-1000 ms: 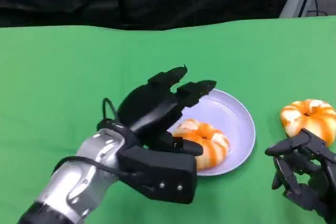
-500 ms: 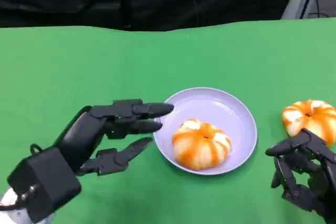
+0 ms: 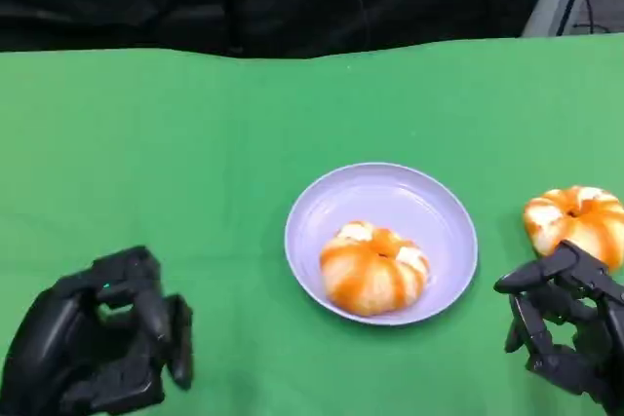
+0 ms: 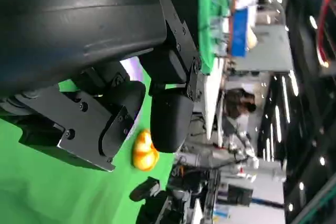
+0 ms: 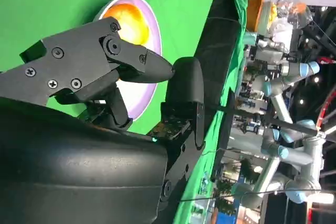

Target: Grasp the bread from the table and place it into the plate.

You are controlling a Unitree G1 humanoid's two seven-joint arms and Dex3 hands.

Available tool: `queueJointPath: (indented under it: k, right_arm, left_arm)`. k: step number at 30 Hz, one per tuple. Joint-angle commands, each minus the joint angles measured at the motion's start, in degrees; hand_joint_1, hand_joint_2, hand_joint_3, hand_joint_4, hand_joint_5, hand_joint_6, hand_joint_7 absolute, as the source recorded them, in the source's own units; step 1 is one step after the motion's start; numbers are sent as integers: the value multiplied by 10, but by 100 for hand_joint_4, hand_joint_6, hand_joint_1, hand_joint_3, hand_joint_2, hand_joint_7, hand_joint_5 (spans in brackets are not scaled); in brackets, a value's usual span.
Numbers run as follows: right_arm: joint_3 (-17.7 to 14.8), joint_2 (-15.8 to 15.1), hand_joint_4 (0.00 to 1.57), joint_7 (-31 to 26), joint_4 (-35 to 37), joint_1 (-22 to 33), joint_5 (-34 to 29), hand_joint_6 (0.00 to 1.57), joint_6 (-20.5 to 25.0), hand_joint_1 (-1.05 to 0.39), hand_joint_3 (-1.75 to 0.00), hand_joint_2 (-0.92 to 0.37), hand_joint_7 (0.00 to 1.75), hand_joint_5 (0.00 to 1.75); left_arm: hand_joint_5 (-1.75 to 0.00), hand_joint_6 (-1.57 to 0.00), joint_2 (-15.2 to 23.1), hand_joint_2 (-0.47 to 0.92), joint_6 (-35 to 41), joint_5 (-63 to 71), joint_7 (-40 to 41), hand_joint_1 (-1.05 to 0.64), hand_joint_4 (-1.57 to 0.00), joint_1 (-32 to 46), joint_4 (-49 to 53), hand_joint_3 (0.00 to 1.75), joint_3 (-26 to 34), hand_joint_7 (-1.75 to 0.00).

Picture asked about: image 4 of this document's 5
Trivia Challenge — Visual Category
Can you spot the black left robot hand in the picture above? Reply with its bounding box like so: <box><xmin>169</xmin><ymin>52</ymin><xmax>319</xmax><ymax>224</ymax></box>
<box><xmin>0</xmin><ymin>0</ymin><xmax>204</xmax><ymax>173</ymax></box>

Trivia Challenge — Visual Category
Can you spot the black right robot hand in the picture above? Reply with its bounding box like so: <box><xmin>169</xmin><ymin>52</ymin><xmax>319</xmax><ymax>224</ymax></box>
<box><xmin>129</xmin><ymin>177</ymin><xmax>186</xmax><ymax>224</ymax></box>

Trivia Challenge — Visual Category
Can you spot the orange white toy bread roll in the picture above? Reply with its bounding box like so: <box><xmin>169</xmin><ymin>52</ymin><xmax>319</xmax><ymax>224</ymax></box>
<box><xmin>132</xmin><ymin>129</ymin><xmax>160</xmax><ymax>172</ymax></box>

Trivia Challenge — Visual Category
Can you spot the lilac plate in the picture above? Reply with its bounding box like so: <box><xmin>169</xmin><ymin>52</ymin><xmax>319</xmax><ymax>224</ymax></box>
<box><xmin>120</xmin><ymin>56</ymin><xmax>145</xmax><ymax>141</ymax></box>

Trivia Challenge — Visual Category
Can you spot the black monitor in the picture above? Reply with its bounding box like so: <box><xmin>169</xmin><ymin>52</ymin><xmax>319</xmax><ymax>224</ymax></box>
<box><xmin>227</xmin><ymin>184</ymin><xmax>254</xmax><ymax>207</ymax></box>

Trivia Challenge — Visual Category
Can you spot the green table cloth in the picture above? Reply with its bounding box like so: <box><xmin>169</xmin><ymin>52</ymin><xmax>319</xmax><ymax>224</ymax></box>
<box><xmin>0</xmin><ymin>0</ymin><xmax>232</xmax><ymax>224</ymax></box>

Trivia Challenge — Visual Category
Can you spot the person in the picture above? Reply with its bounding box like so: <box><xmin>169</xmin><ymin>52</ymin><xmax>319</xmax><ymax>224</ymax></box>
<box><xmin>223</xmin><ymin>89</ymin><xmax>257</xmax><ymax>156</ymax></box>

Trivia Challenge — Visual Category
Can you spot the blue panel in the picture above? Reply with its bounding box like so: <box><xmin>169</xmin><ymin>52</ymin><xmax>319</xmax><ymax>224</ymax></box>
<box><xmin>232</xmin><ymin>8</ymin><xmax>249</xmax><ymax>57</ymax></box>

